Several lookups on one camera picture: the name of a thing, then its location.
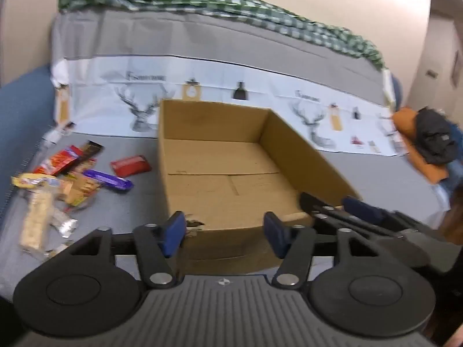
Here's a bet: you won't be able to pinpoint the black cloth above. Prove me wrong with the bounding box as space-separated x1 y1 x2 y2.
414 108 460 165

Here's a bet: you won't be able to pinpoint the clear pale cracker packet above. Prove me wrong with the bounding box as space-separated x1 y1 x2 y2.
18 188 58 252

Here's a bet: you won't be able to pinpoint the green checkered blanket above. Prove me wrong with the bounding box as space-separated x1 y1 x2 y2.
58 0 386 69

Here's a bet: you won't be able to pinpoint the purple snack packet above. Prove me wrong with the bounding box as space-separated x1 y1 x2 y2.
84 169 134 191

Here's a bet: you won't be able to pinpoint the person's right forearm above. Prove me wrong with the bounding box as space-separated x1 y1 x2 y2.
439 202 463 246

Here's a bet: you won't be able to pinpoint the brown cardboard box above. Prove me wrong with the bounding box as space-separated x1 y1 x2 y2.
156 98 362 275

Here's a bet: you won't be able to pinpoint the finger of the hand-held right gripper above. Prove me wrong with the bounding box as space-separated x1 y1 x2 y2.
342 196 411 231
300 192 406 242

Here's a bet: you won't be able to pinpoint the blue sofa cushion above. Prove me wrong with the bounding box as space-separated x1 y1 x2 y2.
0 63 58 217
392 75 403 111

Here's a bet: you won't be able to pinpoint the blue jeans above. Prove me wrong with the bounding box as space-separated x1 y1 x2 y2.
439 121 463 196

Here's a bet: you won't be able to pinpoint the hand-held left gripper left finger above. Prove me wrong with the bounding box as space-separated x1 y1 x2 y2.
69 211 187 290

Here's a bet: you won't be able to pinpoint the clear brown cracker packet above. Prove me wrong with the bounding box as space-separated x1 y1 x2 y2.
60 171 102 206

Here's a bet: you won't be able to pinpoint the grey sofa seat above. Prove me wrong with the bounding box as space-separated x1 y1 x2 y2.
0 130 453 297

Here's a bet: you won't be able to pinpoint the red square snack packet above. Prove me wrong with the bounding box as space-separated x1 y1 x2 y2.
109 155 152 177

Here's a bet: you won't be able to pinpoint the silver foil snack packet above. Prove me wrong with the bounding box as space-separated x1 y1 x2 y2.
51 208 78 237

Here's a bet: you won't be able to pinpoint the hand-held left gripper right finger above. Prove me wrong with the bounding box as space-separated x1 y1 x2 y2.
263 211 384 291

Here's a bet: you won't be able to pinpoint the grey deer print cloth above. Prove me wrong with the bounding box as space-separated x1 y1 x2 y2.
51 9 409 158

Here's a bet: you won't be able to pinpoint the black chocolate bar packet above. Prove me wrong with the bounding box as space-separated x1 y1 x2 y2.
78 140 105 163

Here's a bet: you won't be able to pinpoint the red orange print snack packet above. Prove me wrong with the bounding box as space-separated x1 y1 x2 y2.
33 145 85 176

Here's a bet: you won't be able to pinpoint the yellow snack packet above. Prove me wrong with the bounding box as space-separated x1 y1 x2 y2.
10 173 60 190

